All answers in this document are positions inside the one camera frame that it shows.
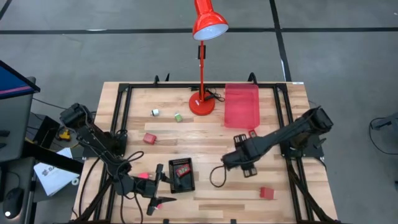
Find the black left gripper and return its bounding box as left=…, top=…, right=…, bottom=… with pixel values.
left=134, top=164, right=177, bottom=217

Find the computer monitor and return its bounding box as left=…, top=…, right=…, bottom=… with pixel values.
left=0, top=60, right=42, bottom=101

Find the white paper booklet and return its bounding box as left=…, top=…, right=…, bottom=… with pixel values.
left=33, top=147, right=81, bottom=197

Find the black desk crossbar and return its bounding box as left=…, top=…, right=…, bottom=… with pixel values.
left=23, top=141, right=84, bottom=175

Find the black box under desk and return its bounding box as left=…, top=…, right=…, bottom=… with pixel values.
left=27, top=112, right=62, bottom=149

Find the red desk lamp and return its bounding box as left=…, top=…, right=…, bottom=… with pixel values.
left=188, top=0, right=229, bottom=117

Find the yellow cable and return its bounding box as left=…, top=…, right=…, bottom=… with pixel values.
left=57, top=126, right=73, bottom=142

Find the red pocket calculator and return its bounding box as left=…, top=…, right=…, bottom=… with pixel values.
left=174, top=163, right=192, bottom=178

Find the pink translucent bin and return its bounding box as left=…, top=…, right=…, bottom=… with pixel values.
left=224, top=83, right=261, bottom=130

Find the black mesh basket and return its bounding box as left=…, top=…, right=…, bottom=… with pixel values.
left=169, top=157, right=196, bottom=194

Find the black computer mouse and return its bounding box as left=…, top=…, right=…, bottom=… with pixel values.
left=2, top=187, right=25, bottom=220

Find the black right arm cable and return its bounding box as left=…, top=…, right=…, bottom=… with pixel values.
left=209, top=164, right=229, bottom=189

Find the black aluminium table frame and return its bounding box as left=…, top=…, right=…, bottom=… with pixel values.
left=70, top=81, right=340, bottom=224

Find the red cube charger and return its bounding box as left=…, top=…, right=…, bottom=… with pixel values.
left=142, top=132, right=158, bottom=145

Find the black desk surface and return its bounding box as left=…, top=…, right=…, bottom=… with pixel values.
left=0, top=157, right=37, bottom=224

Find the red rectangular box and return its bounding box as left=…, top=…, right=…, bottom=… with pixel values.
left=259, top=186, right=275, bottom=200

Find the black lamp cable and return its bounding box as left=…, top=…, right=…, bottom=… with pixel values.
left=206, top=88, right=226, bottom=103

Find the grey chair base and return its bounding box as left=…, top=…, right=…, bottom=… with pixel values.
left=369, top=111, right=398, bottom=138

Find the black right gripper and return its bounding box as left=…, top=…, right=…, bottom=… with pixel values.
left=221, top=133, right=262, bottom=179

